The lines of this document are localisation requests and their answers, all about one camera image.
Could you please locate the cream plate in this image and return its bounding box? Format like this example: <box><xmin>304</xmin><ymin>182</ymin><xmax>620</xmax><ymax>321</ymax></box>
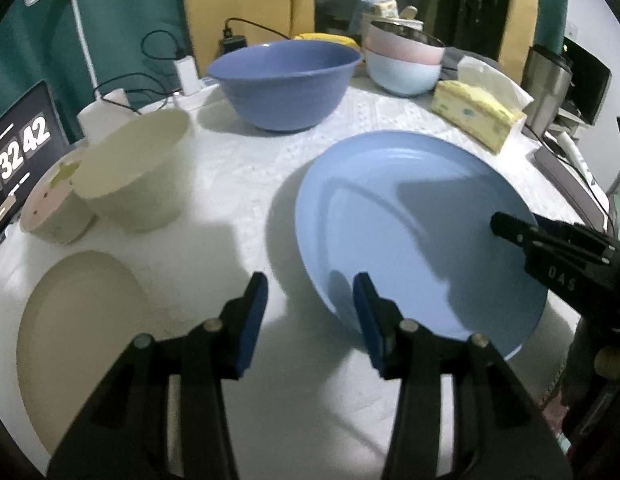
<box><xmin>16</xmin><ymin>250</ymin><xmax>155</xmax><ymax>466</ymax></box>

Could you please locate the white basket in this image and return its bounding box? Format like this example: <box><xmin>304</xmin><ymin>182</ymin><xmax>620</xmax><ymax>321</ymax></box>
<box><xmin>362</xmin><ymin>10</ymin><xmax>425</xmax><ymax>32</ymax></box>

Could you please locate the steel tumbler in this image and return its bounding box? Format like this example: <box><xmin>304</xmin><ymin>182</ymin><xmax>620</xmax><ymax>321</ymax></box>
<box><xmin>520</xmin><ymin>44</ymin><xmax>574</xmax><ymax>134</ymax></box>

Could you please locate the yellow wipes packet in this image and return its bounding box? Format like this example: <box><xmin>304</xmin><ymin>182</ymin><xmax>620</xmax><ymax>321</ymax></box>
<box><xmin>295</xmin><ymin>32</ymin><xmax>361</xmax><ymax>52</ymax></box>

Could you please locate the white power strip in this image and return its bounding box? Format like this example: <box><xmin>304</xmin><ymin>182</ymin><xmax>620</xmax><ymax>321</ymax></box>
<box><xmin>160</xmin><ymin>79</ymin><xmax>225</xmax><ymax>112</ymax></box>

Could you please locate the green curtain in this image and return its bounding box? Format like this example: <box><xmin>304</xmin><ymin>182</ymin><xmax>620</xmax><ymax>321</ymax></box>
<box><xmin>0</xmin><ymin>0</ymin><xmax>191</xmax><ymax>128</ymax></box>

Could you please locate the large blue bowl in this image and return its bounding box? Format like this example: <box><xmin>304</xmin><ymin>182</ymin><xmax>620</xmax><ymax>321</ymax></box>
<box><xmin>207</xmin><ymin>40</ymin><xmax>365</xmax><ymax>133</ymax></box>

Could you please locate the cream bowl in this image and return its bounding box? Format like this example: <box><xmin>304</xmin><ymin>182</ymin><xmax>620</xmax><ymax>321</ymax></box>
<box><xmin>72</xmin><ymin>108</ymin><xmax>195</xmax><ymax>233</ymax></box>

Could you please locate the white desk lamp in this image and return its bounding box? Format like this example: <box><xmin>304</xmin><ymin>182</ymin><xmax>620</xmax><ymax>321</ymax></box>
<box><xmin>24</xmin><ymin>0</ymin><xmax>141</xmax><ymax>146</ymax></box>

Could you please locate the pink bowl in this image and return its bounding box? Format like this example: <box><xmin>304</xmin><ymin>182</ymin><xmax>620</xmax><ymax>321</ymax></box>
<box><xmin>364</xmin><ymin>20</ymin><xmax>447</xmax><ymax>67</ymax></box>

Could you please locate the light blue bowl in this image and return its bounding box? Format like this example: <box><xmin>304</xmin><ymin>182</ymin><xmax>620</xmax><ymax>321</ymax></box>
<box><xmin>365</xmin><ymin>50</ymin><xmax>443</xmax><ymax>98</ymax></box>

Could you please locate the strawberry print bowl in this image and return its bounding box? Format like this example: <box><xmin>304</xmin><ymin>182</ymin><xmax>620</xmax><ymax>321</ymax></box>
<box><xmin>19</xmin><ymin>147</ymin><xmax>98</xmax><ymax>246</ymax></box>

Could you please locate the dark monitor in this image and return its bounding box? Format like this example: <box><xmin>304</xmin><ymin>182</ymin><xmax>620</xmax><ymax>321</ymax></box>
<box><xmin>562</xmin><ymin>37</ymin><xmax>613</xmax><ymax>127</ymax></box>

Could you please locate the black charger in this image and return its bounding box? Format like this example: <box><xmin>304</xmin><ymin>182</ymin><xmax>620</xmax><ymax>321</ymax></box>
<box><xmin>219</xmin><ymin>35</ymin><xmax>249</xmax><ymax>57</ymax></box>

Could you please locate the white charger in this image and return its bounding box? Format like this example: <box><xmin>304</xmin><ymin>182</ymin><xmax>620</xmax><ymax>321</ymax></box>
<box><xmin>174</xmin><ymin>55</ymin><xmax>201</xmax><ymax>96</ymax></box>

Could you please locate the white tube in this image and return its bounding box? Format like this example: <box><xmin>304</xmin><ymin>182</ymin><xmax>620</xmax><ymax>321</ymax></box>
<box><xmin>560</xmin><ymin>132</ymin><xmax>599</xmax><ymax>187</ymax></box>

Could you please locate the light blue plate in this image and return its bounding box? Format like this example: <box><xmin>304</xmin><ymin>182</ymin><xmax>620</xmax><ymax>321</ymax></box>
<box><xmin>295</xmin><ymin>130</ymin><xmax>548</xmax><ymax>361</ymax></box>

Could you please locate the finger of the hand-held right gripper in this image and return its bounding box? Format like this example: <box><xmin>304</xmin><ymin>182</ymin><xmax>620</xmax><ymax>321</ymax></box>
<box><xmin>490</xmin><ymin>211</ymin><xmax>618</xmax><ymax>267</ymax></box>

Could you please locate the steel bowl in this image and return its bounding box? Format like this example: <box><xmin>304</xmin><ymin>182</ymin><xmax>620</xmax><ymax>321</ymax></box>
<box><xmin>370</xmin><ymin>17</ymin><xmax>445</xmax><ymax>47</ymax></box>

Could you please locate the black charger cable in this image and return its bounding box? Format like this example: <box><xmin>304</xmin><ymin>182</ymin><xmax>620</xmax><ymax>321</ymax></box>
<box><xmin>141</xmin><ymin>29</ymin><xmax>188</xmax><ymax>63</ymax></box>
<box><xmin>224</xmin><ymin>17</ymin><xmax>301</xmax><ymax>41</ymax></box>

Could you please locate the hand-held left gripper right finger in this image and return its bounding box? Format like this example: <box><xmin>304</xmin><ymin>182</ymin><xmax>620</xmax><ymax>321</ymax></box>
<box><xmin>353</xmin><ymin>272</ymin><xmax>573</xmax><ymax>480</ymax></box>

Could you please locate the tablet with clock display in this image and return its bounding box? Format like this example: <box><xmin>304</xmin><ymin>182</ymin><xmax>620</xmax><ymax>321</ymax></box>
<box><xmin>0</xmin><ymin>80</ymin><xmax>77</xmax><ymax>241</ymax></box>

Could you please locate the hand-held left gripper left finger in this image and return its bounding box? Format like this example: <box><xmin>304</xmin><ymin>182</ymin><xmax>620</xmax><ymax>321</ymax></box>
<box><xmin>46</xmin><ymin>271</ymin><xmax>269</xmax><ymax>480</ymax></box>

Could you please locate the black lamp cable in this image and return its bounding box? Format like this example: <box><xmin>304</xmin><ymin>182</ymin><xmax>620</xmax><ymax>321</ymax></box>
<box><xmin>93</xmin><ymin>74</ymin><xmax>181</xmax><ymax>111</ymax></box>

